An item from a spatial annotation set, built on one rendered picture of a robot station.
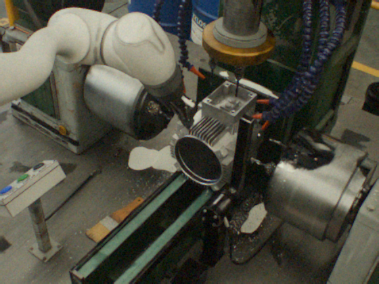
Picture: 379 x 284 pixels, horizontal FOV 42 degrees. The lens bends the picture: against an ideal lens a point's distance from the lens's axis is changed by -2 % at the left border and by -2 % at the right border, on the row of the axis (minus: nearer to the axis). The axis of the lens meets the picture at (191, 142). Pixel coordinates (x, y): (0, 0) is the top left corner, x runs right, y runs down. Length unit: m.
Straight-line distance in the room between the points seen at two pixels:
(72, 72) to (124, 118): 0.21
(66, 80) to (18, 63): 0.78
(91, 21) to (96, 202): 0.65
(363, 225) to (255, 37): 0.49
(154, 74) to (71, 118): 0.62
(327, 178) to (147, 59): 0.50
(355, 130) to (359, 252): 0.78
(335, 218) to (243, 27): 0.49
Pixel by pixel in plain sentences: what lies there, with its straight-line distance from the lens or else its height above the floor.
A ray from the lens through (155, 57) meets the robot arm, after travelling 0.98.
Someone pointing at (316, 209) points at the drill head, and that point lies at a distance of 1.19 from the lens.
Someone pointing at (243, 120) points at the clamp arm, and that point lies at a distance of 1.11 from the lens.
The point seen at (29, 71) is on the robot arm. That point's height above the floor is 1.54.
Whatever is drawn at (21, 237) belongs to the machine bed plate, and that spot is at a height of 0.80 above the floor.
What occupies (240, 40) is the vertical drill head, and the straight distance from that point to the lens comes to 1.18.
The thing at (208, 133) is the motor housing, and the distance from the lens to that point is 1.29.
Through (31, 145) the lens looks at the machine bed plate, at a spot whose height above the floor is 0.80.
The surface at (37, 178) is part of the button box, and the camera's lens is 1.23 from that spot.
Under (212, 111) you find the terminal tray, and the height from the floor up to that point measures 1.13.
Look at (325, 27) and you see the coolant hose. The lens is 1.14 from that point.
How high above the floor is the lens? 1.95
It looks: 42 degrees down
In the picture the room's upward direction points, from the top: 4 degrees clockwise
